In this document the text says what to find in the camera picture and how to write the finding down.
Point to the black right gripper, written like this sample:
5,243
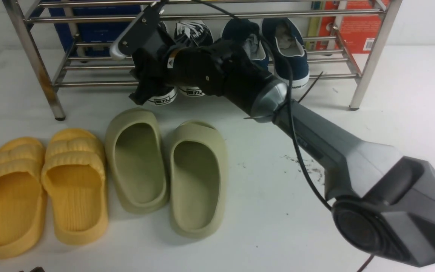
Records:
220,69

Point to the black canvas sneaker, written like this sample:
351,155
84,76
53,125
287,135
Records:
162,99
193,34

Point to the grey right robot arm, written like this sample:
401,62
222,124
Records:
384,201

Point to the stainless steel shoe rack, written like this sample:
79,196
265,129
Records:
90,64

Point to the left navy canvas shoe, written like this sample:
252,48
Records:
247,34

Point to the navy canvas shoe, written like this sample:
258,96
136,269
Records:
285,38
247,34

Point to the right navy canvas shoe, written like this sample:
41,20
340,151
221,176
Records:
285,38

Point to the left olive green slipper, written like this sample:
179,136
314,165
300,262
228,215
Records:
133,147

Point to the olive green slipper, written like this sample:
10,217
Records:
133,147
198,179

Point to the blue cardboard box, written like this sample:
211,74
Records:
100,32

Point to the right olive green slipper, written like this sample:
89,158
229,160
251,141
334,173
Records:
198,179

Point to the right yellow rubber slipper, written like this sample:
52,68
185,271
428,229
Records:
74,177

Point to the yellow rubber slipper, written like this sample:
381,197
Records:
22,197
74,177

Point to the left yellow rubber slipper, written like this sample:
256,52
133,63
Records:
22,197

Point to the red cardboard box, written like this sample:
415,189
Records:
357,32

